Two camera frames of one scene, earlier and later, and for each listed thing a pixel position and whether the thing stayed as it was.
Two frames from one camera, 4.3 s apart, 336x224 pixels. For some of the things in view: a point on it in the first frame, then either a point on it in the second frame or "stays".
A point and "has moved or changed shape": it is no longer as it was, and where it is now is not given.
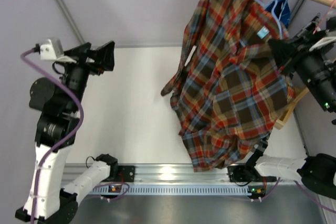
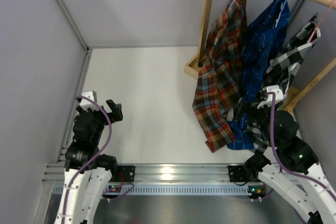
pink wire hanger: x=325 y=16 stays
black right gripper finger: x=282 y=50 -> x=240 y=106
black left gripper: x=104 y=56 -> x=116 y=114
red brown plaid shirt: x=228 y=84 has moved or changed shape
